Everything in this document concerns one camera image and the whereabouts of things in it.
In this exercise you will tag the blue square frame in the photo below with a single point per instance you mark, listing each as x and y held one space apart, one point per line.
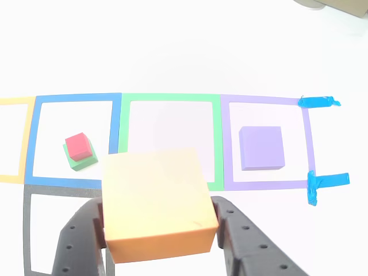
31 143

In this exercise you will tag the green square frame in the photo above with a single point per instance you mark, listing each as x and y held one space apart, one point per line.
123 126

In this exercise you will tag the brown cardboard box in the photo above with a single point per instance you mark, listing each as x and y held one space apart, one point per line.
348 5

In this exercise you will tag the orange square frame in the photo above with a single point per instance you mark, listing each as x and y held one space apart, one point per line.
24 143

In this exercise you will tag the small red cube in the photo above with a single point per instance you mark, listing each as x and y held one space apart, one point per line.
77 146

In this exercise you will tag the purple square frame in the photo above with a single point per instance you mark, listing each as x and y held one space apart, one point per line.
225 143

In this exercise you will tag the blue tape strip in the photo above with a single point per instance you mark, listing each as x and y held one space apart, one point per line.
330 179
316 102

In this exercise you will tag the orange square block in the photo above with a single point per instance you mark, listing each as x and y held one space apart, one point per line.
155 195

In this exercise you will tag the purple square block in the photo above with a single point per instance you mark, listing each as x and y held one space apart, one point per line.
261 146

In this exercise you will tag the green cube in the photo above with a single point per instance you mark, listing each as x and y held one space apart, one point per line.
83 165

